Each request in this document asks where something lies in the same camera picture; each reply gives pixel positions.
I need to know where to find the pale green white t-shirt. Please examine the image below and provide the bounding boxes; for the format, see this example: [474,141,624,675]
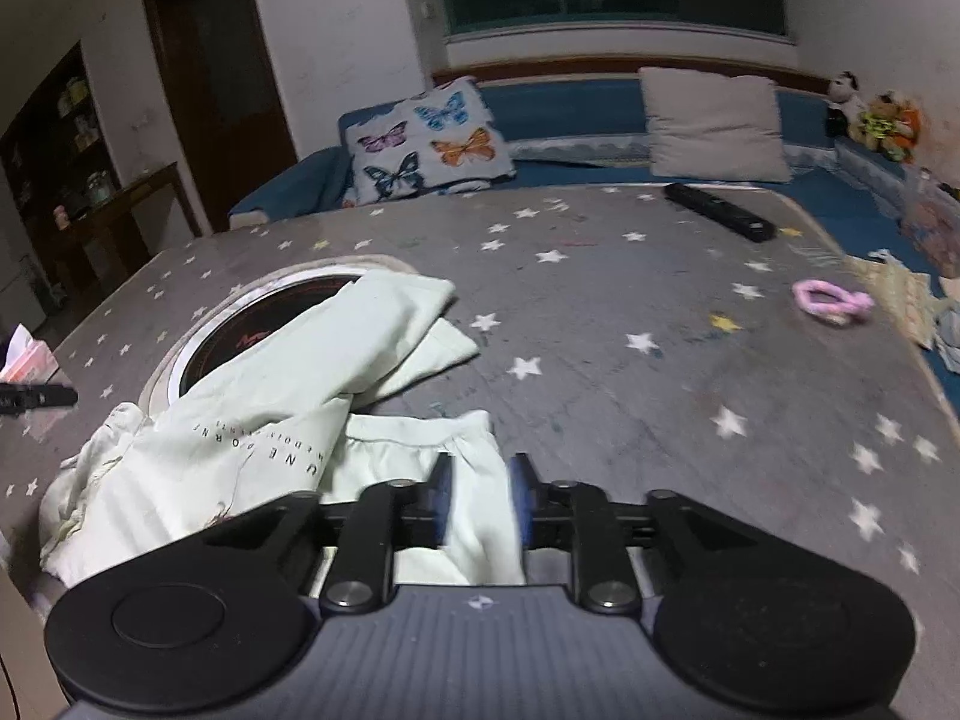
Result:
[39,271,524,587]

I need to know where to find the pink white tissue pack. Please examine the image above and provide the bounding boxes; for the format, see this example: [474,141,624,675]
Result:
[0,325,60,383]

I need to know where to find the grey star pattern tablecloth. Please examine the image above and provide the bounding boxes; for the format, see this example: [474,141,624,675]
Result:
[2,185,958,718]

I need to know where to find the dark wooden side table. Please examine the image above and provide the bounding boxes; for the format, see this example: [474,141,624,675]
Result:
[59,163,203,291]

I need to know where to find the round black induction cooktop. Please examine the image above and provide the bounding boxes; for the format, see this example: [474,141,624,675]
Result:
[139,255,416,415]

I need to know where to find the dark wooden shelf cabinet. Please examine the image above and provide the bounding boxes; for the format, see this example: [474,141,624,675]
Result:
[2,46,125,338]

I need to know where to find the butterfly print pillow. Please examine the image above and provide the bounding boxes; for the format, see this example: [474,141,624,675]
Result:
[343,76,516,205]

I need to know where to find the black remote control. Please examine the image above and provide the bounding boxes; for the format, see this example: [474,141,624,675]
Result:
[664,182,778,244]

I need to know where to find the blue sofa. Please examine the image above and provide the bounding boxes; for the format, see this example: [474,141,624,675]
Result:
[226,73,960,421]

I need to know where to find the pink hair scrunchie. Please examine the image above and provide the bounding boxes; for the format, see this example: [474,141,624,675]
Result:
[793,280,874,327]

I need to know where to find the plain beige pillow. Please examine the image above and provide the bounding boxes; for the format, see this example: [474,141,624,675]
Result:
[638,67,791,184]

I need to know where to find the dark wooden door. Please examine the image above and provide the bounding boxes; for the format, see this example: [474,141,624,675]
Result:
[143,0,296,232]

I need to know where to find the pile of folded cloths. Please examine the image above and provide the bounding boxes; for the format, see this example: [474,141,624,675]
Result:
[846,249,958,374]

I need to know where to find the black white panda plush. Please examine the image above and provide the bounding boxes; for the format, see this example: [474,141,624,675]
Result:
[825,71,866,138]

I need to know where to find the orange yellow plush toy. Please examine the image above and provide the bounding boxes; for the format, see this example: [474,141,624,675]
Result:
[848,91,921,163]

